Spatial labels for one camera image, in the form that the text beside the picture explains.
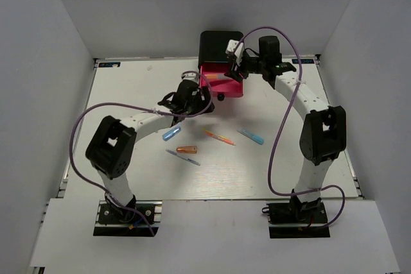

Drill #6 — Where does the pink top drawer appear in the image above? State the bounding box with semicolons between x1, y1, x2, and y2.
200;63;243;101

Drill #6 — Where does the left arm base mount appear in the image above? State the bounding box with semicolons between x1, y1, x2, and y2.
93;197;162;237

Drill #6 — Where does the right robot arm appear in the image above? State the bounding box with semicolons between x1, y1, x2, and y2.
225;36;347;222

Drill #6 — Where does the blue thin pen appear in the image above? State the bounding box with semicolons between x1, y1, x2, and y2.
165;149;201;166

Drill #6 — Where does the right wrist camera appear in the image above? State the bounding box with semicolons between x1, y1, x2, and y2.
225;39;243;58

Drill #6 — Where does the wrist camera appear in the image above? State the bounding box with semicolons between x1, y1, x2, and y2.
181;71;201;84
225;39;243;58

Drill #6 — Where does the black drawer cabinet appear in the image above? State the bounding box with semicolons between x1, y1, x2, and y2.
198;30;243;68

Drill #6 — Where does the left blue table label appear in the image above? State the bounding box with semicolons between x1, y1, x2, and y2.
98;62;121;68

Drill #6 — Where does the orange transparent correction tape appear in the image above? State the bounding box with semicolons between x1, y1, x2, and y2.
176;146;198;154

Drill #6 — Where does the orange highlighter pen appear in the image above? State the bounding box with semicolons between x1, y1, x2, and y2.
204;130;236;146

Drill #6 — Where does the blue transparent correction tape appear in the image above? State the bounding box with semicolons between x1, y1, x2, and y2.
162;126;181;141

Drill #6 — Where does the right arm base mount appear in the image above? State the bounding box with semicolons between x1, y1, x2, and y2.
261;196;330;239

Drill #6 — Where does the yellow highlighter pen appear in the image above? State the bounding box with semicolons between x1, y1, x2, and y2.
202;128;225;138

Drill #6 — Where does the blue table label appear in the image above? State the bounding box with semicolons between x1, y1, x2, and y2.
292;58;315;64
98;62;121;68

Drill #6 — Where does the right blue table label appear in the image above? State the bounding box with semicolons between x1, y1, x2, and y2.
292;58;315;64

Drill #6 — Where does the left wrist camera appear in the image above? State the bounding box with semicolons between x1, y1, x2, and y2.
181;71;201;84

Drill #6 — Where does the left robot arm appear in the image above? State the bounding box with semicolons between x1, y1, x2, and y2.
85;79;214;222

